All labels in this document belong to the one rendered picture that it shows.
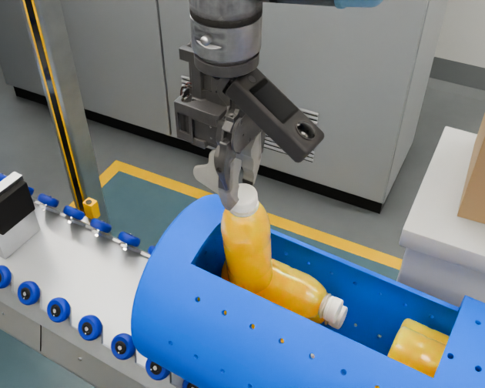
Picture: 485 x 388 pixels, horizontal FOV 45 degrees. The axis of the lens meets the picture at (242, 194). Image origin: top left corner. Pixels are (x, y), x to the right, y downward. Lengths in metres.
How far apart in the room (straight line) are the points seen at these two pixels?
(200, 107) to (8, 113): 2.83
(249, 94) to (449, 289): 0.58
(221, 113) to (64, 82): 0.82
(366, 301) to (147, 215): 1.76
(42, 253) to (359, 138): 1.50
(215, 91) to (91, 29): 2.21
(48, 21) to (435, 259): 0.92
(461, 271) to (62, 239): 0.79
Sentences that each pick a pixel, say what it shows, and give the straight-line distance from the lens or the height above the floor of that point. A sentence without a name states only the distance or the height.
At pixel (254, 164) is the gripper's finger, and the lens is 0.74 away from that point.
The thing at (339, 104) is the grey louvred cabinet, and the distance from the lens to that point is 2.36.
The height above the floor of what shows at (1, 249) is 0.96.
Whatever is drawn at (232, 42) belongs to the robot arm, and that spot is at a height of 1.55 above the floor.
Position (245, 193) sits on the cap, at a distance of 0.75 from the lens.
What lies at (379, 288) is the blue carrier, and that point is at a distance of 0.97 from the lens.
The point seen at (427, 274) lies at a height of 1.05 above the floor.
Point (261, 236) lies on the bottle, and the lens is 0.78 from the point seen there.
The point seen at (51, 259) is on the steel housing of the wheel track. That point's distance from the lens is 1.26.
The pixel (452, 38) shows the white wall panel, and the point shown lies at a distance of 3.54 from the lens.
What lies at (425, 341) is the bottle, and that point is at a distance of 0.82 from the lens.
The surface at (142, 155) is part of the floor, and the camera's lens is 2.96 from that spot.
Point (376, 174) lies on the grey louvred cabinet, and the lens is 2.49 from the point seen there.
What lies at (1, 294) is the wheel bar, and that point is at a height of 0.92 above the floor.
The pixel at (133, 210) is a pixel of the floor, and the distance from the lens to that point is 2.67.
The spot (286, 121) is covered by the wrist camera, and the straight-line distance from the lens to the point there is 0.64.
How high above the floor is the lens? 1.83
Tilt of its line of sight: 43 degrees down
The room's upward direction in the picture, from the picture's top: straight up
